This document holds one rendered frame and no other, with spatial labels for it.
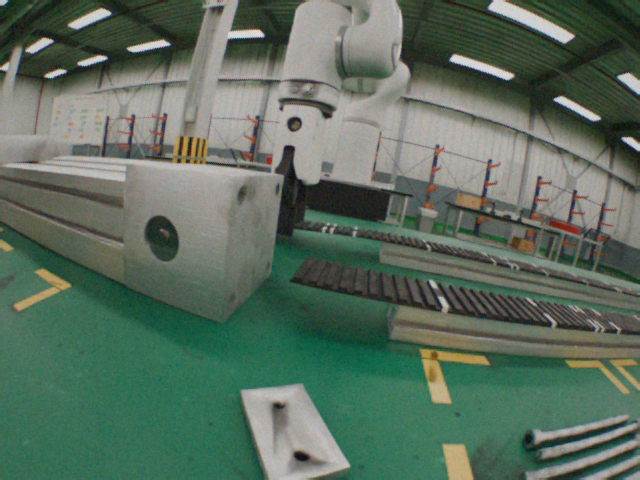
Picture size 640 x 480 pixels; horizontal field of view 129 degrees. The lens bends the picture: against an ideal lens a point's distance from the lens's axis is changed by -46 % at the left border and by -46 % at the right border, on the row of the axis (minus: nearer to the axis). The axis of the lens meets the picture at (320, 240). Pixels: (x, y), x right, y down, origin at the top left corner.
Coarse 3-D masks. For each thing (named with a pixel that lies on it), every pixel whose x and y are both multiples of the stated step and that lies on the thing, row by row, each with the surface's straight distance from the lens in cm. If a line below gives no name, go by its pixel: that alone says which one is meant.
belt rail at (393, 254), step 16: (384, 256) 38; (400, 256) 39; (416, 256) 38; (432, 256) 39; (448, 256) 39; (432, 272) 40; (448, 272) 40; (464, 272) 41; (480, 272) 42; (496, 272) 43; (512, 272) 44; (528, 272) 46; (528, 288) 47; (544, 288) 49; (560, 288) 52; (576, 288) 54; (592, 288) 57; (608, 304) 62; (624, 304) 67
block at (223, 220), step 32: (128, 192) 21; (160, 192) 19; (192, 192) 18; (224, 192) 16; (256, 192) 20; (128, 224) 22; (160, 224) 20; (192, 224) 18; (224, 224) 17; (256, 224) 21; (128, 256) 23; (160, 256) 20; (192, 256) 18; (224, 256) 17; (256, 256) 22; (160, 288) 21; (192, 288) 19; (224, 288) 18; (256, 288) 24; (224, 320) 19
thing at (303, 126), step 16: (288, 112) 36; (304, 112) 35; (320, 112) 37; (288, 128) 36; (304, 128) 35; (320, 128) 38; (288, 144) 35; (304, 144) 34; (320, 144) 39; (272, 160) 36; (304, 160) 34; (320, 160) 41; (288, 176) 37; (304, 176) 34
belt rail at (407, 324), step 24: (408, 312) 20; (432, 312) 20; (408, 336) 21; (432, 336) 21; (456, 336) 22; (480, 336) 23; (504, 336) 24; (528, 336) 25; (552, 336) 26; (576, 336) 28; (600, 336) 31; (624, 336) 35
